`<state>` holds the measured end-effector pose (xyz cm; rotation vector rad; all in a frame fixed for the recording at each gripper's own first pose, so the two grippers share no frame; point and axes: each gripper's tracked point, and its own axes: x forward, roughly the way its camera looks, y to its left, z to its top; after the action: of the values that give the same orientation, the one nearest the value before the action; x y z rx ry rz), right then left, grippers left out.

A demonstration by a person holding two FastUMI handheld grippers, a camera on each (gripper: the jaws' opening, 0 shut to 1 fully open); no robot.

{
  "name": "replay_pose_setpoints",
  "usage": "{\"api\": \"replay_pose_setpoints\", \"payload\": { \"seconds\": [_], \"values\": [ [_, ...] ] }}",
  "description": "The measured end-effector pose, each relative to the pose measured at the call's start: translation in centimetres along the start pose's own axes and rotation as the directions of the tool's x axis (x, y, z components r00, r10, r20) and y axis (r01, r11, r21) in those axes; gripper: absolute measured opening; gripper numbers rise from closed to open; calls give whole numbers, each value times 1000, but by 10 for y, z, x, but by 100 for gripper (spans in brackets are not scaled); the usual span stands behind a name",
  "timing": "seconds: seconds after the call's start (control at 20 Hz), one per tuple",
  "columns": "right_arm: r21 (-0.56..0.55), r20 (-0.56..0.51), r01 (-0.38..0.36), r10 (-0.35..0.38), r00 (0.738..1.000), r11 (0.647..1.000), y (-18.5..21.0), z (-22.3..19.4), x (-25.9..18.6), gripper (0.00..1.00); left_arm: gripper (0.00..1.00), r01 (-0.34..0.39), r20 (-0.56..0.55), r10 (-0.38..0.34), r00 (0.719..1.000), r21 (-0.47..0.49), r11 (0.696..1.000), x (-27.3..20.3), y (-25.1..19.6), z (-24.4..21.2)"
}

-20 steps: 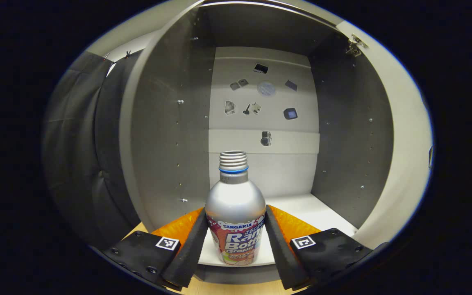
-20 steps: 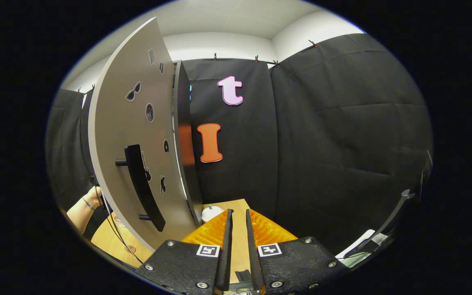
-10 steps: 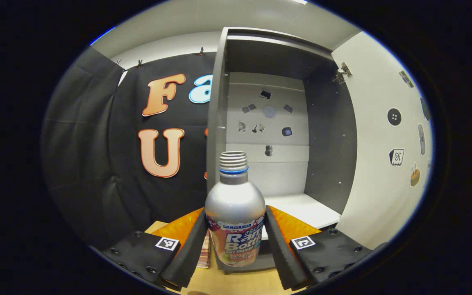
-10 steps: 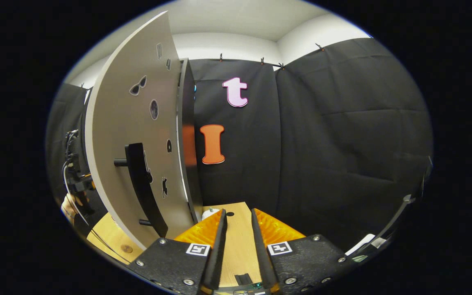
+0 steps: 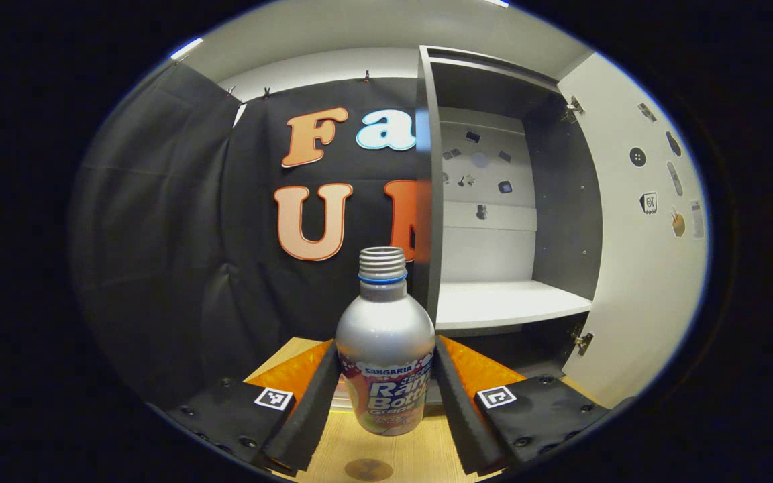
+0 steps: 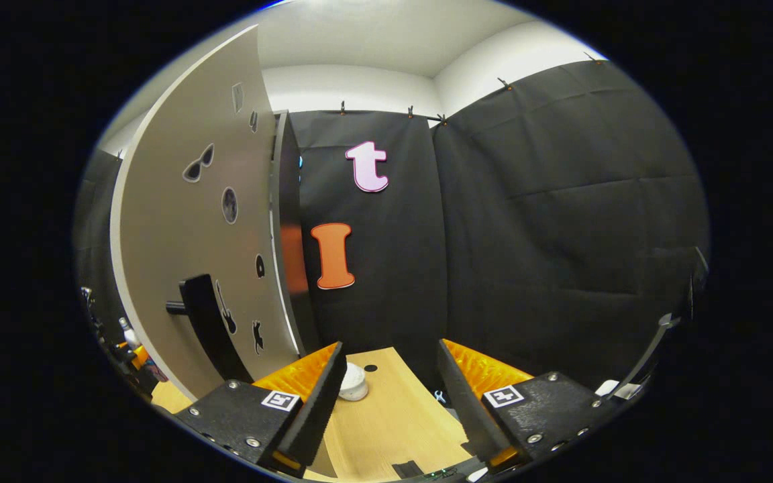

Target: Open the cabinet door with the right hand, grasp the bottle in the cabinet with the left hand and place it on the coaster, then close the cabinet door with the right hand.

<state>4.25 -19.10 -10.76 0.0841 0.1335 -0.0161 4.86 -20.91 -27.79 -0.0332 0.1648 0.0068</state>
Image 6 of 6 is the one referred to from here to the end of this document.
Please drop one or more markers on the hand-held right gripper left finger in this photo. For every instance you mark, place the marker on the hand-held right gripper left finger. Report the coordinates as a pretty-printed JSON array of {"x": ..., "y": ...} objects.
[{"x": 316, "y": 416}]

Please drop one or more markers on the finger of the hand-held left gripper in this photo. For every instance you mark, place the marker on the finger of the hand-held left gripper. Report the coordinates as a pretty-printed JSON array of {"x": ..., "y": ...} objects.
[{"x": 133, "y": 355}]

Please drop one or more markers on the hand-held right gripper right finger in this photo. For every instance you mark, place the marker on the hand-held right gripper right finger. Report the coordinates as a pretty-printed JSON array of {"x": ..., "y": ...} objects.
[{"x": 467, "y": 409}]

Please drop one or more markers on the pink label bottle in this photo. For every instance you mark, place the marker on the pink label bottle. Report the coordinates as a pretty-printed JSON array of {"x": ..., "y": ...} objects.
[{"x": 130, "y": 335}]

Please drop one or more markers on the white cabinet door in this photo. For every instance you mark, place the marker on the white cabinet door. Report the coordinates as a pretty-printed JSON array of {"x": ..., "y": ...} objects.
[{"x": 178, "y": 235}]

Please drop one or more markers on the white lidded jar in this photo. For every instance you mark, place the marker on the white lidded jar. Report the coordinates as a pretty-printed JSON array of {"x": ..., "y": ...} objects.
[{"x": 354, "y": 386}]

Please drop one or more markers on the small black box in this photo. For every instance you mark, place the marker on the small black box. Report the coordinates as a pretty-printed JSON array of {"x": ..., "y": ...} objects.
[{"x": 410, "y": 468}]

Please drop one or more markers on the black backdrop cloth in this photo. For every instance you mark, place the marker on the black backdrop cloth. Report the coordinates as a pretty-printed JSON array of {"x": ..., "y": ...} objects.
[{"x": 561, "y": 235}]

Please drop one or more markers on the row of backdrop clamps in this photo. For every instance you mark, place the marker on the row of backdrop clamps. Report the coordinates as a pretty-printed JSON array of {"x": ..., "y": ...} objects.
[{"x": 343, "y": 107}]

